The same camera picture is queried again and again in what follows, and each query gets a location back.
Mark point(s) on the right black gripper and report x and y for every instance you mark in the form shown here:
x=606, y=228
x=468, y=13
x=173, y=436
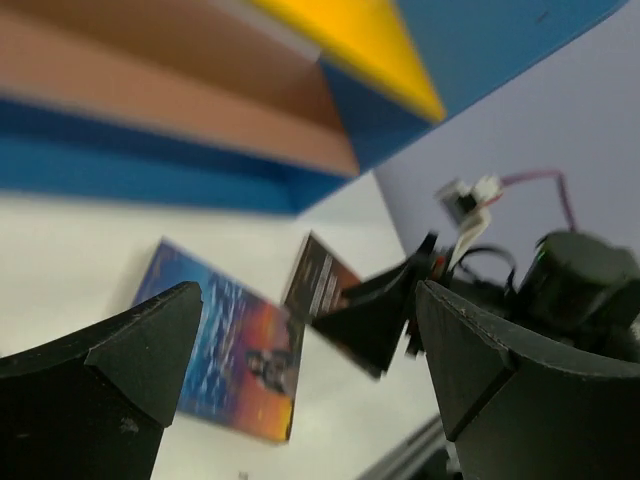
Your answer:
x=368, y=326

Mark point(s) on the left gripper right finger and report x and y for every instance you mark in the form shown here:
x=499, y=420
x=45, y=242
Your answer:
x=518, y=405

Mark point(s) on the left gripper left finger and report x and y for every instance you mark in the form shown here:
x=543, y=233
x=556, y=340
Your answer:
x=95, y=403

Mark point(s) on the Jane Eyre book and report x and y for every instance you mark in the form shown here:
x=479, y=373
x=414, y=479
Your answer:
x=244, y=368

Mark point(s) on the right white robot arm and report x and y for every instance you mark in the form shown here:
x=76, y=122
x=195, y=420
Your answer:
x=578, y=290

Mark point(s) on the Three Days to See book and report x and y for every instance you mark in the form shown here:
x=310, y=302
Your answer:
x=317, y=281

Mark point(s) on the blue yellow wooden bookshelf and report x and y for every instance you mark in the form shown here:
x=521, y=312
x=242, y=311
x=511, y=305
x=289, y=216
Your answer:
x=265, y=106

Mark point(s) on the aluminium mounting rail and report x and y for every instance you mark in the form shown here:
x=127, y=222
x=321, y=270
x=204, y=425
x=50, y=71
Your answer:
x=425, y=454

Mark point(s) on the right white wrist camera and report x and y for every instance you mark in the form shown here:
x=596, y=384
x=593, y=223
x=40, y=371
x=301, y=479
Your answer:
x=468, y=208

